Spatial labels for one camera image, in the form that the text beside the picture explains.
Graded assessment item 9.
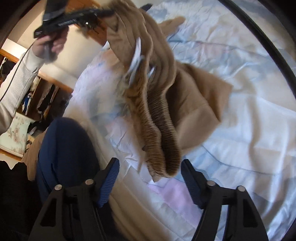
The brown corduroy garment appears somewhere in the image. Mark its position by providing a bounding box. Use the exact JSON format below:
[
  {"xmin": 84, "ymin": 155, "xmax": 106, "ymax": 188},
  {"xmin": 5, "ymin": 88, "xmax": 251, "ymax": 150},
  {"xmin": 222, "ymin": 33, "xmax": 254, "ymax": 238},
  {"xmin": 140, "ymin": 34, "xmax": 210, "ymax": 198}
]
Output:
[{"xmin": 105, "ymin": 1, "xmax": 232, "ymax": 181}]

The white knit sleeve forearm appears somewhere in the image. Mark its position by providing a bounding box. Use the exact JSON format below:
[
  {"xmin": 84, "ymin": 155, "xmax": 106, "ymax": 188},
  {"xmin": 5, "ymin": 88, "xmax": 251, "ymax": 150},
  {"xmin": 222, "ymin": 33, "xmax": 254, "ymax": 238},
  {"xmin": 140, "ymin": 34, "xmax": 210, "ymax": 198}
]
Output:
[{"xmin": 1, "ymin": 49, "xmax": 44, "ymax": 133}]

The person left hand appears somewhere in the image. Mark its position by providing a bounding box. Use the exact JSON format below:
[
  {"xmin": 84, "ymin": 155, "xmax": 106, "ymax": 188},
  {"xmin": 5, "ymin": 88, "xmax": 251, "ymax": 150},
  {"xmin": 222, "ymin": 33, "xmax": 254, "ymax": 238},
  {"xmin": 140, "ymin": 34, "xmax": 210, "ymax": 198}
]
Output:
[{"xmin": 32, "ymin": 27, "xmax": 69, "ymax": 63}]

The navy blue trouser leg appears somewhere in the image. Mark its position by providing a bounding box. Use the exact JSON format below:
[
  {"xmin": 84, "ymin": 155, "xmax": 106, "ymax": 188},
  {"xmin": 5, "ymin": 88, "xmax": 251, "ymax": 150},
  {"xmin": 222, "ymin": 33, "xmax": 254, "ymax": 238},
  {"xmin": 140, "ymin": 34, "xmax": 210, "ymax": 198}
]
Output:
[{"xmin": 36, "ymin": 118, "xmax": 100, "ymax": 202}]

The anime print bed sheet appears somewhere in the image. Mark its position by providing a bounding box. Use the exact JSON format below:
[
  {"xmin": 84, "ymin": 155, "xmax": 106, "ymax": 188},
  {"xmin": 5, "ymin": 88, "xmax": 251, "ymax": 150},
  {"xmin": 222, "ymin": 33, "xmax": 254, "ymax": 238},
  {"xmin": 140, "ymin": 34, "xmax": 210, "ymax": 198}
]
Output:
[{"xmin": 64, "ymin": 1, "xmax": 295, "ymax": 240}]

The wooden open wardrobe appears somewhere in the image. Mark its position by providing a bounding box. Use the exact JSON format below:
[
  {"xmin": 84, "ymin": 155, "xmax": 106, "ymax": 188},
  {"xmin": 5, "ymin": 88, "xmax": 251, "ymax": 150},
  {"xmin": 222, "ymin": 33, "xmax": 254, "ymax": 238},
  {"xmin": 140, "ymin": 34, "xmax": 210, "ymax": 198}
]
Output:
[{"xmin": 0, "ymin": 48, "xmax": 75, "ymax": 123}]

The floral pillow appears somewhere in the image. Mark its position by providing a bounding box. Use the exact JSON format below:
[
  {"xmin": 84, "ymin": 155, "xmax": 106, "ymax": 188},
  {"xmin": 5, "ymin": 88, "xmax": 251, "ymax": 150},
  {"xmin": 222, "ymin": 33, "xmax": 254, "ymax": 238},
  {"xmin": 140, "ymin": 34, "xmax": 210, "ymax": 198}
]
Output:
[{"xmin": 0, "ymin": 113, "xmax": 34, "ymax": 158}]

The black cable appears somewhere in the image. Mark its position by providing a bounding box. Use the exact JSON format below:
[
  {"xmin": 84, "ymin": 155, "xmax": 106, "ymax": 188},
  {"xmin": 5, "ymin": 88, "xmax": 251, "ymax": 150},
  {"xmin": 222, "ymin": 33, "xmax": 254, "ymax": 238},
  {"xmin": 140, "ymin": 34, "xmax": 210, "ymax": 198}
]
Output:
[{"xmin": 218, "ymin": 0, "xmax": 296, "ymax": 82}]

